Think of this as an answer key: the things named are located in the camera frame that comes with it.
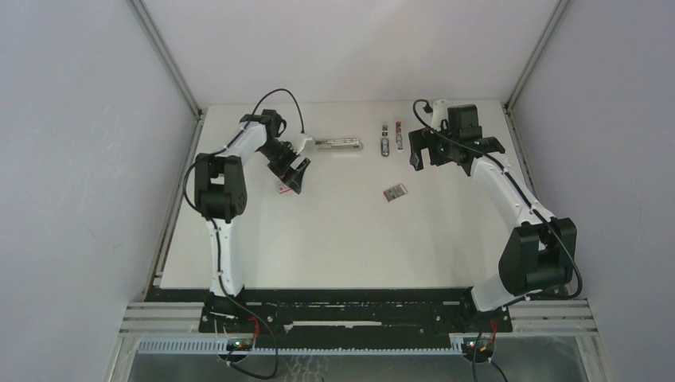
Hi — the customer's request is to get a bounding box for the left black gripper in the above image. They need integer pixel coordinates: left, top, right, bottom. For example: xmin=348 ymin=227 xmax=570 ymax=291
xmin=258 ymin=142 xmax=310 ymax=194

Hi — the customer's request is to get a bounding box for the small brown stapler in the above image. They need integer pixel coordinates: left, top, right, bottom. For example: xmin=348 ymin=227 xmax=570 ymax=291
xmin=380 ymin=124 xmax=391 ymax=158

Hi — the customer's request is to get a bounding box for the black and beige stapler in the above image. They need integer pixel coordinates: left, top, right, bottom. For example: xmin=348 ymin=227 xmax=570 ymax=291
xmin=314 ymin=138 xmax=364 ymax=151

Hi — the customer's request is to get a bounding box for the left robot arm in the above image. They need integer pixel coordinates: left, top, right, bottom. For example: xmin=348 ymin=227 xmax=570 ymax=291
xmin=193 ymin=109 xmax=310 ymax=298

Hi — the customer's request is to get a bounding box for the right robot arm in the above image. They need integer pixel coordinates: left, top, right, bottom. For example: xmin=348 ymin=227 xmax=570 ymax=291
xmin=408 ymin=99 xmax=583 ymax=331

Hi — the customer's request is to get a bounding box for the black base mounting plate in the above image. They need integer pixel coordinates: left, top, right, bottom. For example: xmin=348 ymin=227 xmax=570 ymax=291
xmin=145 ymin=286 xmax=568 ymax=352

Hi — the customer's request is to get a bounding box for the left green circuit board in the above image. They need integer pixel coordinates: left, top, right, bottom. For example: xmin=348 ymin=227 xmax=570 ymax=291
xmin=226 ymin=339 xmax=254 ymax=352

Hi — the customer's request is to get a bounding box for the green circuit board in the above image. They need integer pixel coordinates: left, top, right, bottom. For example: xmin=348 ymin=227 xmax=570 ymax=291
xmin=461 ymin=337 xmax=495 ymax=364
xmin=226 ymin=339 xmax=254 ymax=352

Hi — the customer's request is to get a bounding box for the right green circuit board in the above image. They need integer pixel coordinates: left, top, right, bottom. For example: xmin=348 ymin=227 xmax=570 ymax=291
xmin=461 ymin=337 xmax=495 ymax=364

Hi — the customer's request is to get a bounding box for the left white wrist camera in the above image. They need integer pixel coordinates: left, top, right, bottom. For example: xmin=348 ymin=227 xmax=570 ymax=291
xmin=290 ymin=132 xmax=315 ymax=154

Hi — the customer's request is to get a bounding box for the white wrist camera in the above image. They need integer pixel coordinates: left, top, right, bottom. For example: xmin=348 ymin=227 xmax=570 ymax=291
xmin=430 ymin=99 xmax=451 ymax=130
xmin=290 ymin=132 xmax=315 ymax=154

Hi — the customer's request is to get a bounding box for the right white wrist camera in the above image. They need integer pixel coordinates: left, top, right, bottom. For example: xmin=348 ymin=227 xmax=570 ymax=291
xmin=430 ymin=99 xmax=451 ymax=130

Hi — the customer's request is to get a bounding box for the right black camera cable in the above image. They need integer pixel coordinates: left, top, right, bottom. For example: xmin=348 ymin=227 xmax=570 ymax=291
xmin=412 ymin=99 xmax=583 ymax=382

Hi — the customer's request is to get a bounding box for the black camera cable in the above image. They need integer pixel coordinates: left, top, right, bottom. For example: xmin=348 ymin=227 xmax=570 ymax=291
xmin=412 ymin=99 xmax=583 ymax=382
xmin=181 ymin=88 xmax=307 ymax=378

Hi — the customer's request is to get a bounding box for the left black camera cable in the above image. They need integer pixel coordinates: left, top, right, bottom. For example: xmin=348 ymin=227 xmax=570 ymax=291
xmin=181 ymin=88 xmax=307 ymax=378

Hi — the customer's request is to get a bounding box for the aluminium frame rail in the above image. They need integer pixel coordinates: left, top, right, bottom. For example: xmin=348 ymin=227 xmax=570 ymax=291
xmin=120 ymin=301 xmax=599 ymax=337

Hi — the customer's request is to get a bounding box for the right corner frame post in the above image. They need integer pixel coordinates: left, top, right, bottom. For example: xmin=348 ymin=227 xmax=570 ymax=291
xmin=503 ymin=0 xmax=574 ymax=115

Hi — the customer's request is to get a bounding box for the corner frame post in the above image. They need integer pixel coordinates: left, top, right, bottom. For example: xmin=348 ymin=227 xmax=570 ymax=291
xmin=503 ymin=0 xmax=574 ymax=115
xmin=127 ymin=0 xmax=203 ymax=146

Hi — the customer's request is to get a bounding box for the white slotted cable duct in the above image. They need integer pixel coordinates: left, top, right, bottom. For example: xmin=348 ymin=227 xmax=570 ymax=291
xmin=137 ymin=335 xmax=469 ymax=356

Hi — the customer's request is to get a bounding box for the left corner frame post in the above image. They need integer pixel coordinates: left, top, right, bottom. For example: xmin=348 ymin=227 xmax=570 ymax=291
xmin=127 ymin=0 xmax=203 ymax=146

